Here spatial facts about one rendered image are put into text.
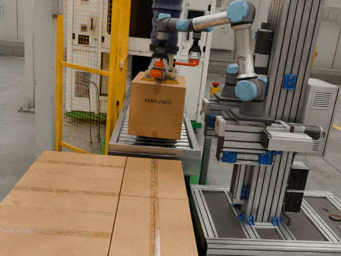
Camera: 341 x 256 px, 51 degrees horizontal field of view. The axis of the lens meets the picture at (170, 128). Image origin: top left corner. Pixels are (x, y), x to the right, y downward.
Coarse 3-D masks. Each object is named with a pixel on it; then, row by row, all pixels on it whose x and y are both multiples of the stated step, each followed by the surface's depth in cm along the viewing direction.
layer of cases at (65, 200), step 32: (64, 160) 247; (96, 160) 253; (128, 160) 258; (160, 160) 264; (32, 192) 201; (64, 192) 204; (96, 192) 208; (128, 192) 212; (160, 192) 216; (0, 224) 169; (32, 224) 172; (64, 224) 174; (96, 224) 177; (128, 224) 180; (160, 224) 183; (192, 224) 186
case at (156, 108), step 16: (144, 80) 272; (160, 80) 280; (144, 96) 262; (160, 96) 262; (176, 96) 262; (144, 112) 266; (160, 112) 265; (176, 112) 265; (128, 128) 269; (144, 128) 269; (160, 128) 269; (176, 128) 268
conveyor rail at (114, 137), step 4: (128, 88) 479; (128, 92) 454; (124, 100) 412; (128, 100) 415; (124, 104) 394; (128, 104) 422; (124, 108) 377; (120, 112) 360; (124, 112) 362; (120, 116) 346; (124, 116) 362; (120, 120) 333; (116, 124) 320; (120, 124) 321; (116, 128) 310; (120, 128) 316; (116, 132) 299; (120, 132) 321; (112, 136) 289; (116, 136) 290; (112, 140) 280; (116, 140) 281
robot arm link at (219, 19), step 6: (222, 12) 212; (192, 18) 223; (198, 18) 219; (204, 18) 217; (210, 18) 215; (216, 18) 213; (222, 18) 211; (192, 24) 221; (198, 24) 219; (204, 24) 218; (210, 24) 216; (216, 24) 215; (222, 24) 214; (192, 30) 225
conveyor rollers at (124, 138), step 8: (128, 112) 386; (184, 128) 347; (120, 136) 308; (128, 136) 309; (136, 136) 310; (184, 136) 322; (136, 144) 292; (144, 144) 293; (152, 144) 294; (160, 144) 295; (168, 144) 302; (176, 144) 303; (184, 144) 304
